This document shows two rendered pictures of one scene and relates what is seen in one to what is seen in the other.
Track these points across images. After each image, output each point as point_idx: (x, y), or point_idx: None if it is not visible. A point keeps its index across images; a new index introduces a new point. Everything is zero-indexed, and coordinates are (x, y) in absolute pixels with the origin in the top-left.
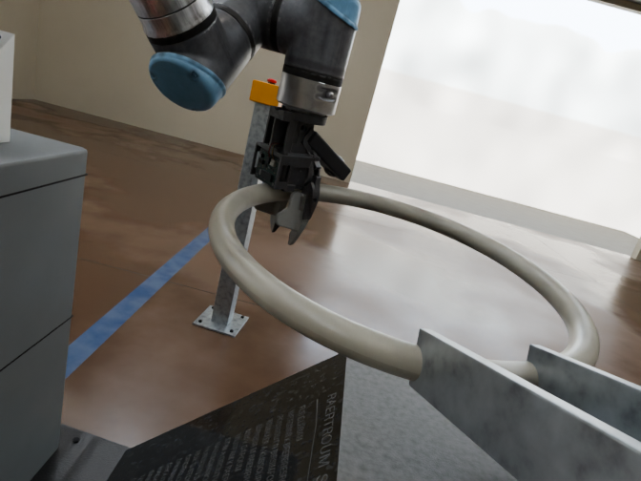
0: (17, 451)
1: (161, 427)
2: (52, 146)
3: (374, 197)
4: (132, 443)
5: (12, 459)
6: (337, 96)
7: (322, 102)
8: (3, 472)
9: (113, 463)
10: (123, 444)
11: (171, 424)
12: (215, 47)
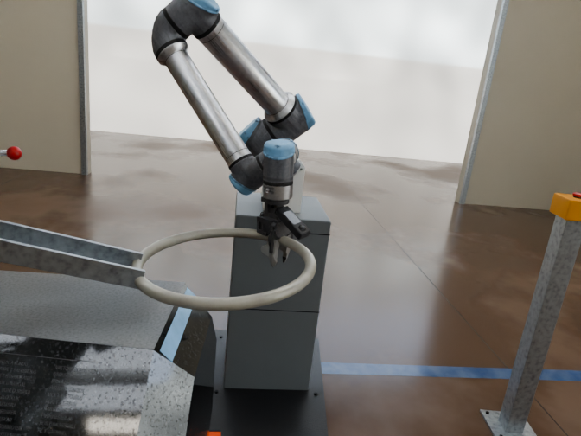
0: (273, 362)
1: (354, 427)
2: (313, 217)
3: (304, 253)
4: (332, 418)
5: (271, 364)
6: (273, 190)
7: (265, 193)
8: (264, 366)
9: (310, 413)
10: (328, 414)
11: (360, 431)
12: (238, 170)
